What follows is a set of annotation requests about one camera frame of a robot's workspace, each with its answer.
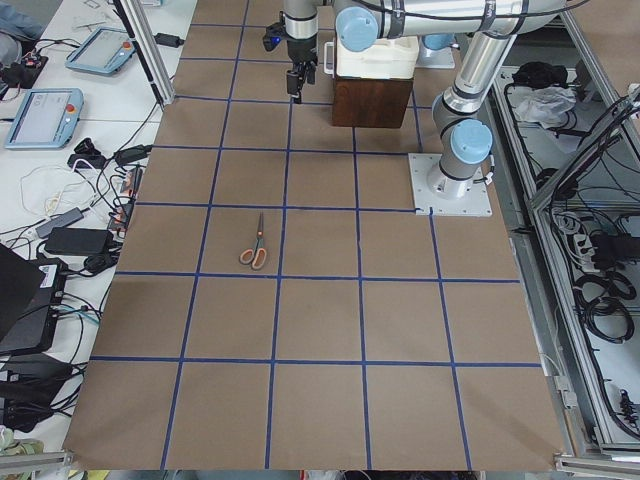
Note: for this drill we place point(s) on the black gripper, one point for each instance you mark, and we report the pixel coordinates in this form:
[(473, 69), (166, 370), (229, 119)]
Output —
[(301, 50)]

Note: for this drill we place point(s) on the grey orange scissors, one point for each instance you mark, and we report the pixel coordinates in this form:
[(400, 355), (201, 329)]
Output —
[(256, 256)]

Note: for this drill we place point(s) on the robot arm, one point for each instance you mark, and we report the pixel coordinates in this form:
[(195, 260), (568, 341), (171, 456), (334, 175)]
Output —
[(494, 25), (301, 28)]

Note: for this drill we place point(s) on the dark wooden drawer cabinet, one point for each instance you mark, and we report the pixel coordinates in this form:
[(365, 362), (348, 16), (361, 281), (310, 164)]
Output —
[(370, 103)]

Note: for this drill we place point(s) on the white plastic basket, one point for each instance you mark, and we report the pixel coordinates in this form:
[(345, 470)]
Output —
[(386, 59)]

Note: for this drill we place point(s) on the black power adapter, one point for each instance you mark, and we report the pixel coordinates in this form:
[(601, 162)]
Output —
[(168, 40)]

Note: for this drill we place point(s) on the far blue teach pendant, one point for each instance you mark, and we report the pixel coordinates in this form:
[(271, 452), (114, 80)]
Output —
[(104, 52)]

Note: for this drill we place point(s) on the blue teach pendant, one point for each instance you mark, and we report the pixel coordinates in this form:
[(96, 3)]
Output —
[(46, 119), (104, 52)]

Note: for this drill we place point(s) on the crumpled white cloth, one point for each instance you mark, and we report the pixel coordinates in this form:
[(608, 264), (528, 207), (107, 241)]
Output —
[(548, 107)]

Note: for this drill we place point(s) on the near blue teach pendant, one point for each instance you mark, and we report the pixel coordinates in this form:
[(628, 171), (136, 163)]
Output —
[(46, 119)]

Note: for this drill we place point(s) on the black power brick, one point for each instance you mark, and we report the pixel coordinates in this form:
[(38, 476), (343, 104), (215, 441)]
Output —
[(77, 241)]

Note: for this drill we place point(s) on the black laptop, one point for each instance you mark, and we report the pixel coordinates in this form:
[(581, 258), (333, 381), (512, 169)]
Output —
[(30, 291)]

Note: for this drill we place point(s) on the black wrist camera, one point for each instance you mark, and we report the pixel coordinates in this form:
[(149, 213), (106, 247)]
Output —
[(273, 35)]

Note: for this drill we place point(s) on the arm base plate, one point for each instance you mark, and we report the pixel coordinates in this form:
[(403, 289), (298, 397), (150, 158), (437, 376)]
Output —
[(434, 193), (435, 51)]

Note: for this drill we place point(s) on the aluminium frame post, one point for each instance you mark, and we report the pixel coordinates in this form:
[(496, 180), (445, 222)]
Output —
[(137, 26)]

